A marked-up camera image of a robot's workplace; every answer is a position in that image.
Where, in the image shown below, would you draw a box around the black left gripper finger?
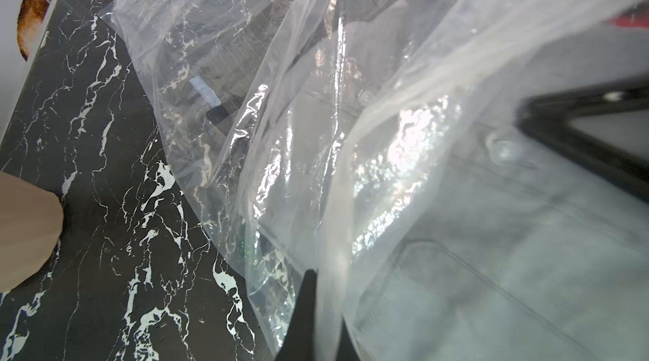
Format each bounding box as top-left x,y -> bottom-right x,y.
274,268 -> 361,361

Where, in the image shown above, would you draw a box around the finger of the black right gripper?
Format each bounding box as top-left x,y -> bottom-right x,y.
516,76 -> 648,202

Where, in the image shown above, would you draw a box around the grey shirt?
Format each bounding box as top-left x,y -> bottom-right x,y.
349,19 -> 648,360

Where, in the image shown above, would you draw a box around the green plant in beige pot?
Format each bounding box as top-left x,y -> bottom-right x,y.
1,173 -> 64,293

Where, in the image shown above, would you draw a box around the clear plastic vacuum bag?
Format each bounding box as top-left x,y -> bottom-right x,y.
102,0 -> 648,360

